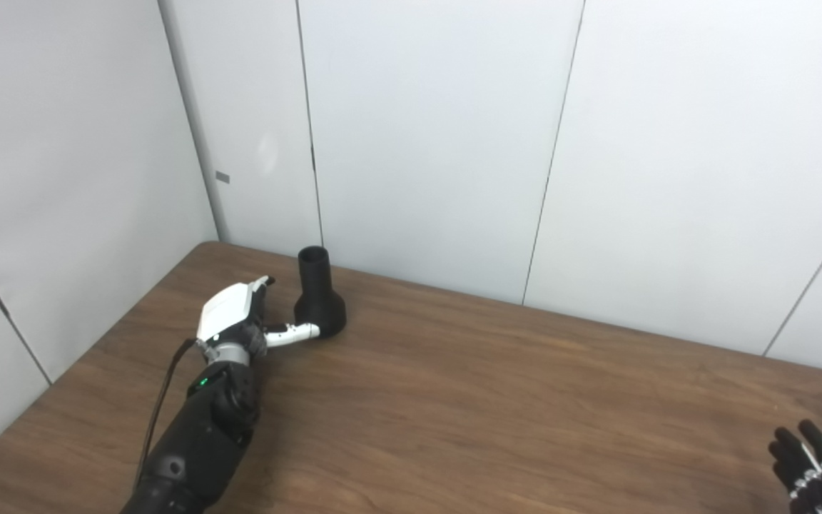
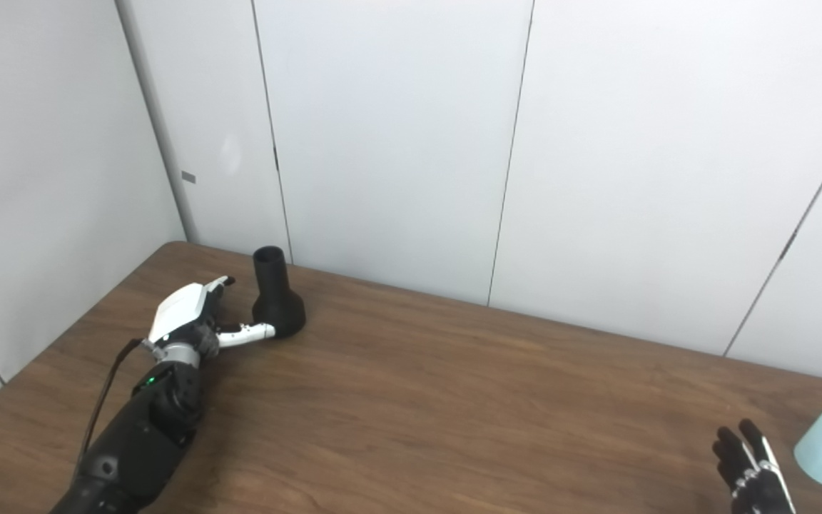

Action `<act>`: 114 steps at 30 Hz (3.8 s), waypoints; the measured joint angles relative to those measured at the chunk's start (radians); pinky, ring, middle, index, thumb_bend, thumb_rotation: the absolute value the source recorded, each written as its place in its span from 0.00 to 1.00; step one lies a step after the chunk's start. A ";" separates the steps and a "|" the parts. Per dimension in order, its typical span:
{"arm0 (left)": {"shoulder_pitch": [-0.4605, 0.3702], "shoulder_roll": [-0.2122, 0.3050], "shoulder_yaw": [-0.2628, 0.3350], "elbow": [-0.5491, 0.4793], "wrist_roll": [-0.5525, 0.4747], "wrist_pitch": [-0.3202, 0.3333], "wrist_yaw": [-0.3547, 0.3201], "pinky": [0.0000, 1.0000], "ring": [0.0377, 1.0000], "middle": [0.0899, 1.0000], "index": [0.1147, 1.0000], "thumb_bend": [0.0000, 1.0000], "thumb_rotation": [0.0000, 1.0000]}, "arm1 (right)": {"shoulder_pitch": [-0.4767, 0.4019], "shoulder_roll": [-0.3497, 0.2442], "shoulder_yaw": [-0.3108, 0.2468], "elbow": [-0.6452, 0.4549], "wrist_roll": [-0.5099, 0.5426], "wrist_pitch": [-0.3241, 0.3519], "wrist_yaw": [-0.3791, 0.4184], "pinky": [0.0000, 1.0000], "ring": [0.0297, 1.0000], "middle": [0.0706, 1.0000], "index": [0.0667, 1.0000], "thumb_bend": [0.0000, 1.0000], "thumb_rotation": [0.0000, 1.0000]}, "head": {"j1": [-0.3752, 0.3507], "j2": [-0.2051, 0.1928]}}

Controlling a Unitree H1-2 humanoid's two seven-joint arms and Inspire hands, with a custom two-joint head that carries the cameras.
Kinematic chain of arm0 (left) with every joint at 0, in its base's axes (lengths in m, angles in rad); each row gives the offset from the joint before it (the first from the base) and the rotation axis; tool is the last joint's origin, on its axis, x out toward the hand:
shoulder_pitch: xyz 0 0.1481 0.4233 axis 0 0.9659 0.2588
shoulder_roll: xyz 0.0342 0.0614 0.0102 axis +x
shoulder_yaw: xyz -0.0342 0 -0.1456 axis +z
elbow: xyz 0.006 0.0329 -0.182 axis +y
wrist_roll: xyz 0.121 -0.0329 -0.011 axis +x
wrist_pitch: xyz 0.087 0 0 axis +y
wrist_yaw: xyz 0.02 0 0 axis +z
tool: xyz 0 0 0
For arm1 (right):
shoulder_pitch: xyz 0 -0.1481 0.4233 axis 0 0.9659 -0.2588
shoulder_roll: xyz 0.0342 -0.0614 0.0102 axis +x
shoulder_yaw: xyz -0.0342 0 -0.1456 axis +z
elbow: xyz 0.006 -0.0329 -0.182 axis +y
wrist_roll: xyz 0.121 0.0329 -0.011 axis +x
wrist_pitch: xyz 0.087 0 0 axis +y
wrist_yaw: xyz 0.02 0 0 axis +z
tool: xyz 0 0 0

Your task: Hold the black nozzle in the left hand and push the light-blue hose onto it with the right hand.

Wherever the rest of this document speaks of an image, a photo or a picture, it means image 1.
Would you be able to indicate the white and black left hand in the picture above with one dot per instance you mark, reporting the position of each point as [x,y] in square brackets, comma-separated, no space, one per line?
[225,310]

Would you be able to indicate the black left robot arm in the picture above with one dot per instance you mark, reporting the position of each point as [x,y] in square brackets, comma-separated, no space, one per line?
[197,442]

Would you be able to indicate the black nozzle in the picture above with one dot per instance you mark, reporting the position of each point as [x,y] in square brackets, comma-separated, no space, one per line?
[318,300]

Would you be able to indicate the white and black right hand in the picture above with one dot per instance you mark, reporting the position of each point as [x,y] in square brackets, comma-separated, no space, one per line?
[821,489]

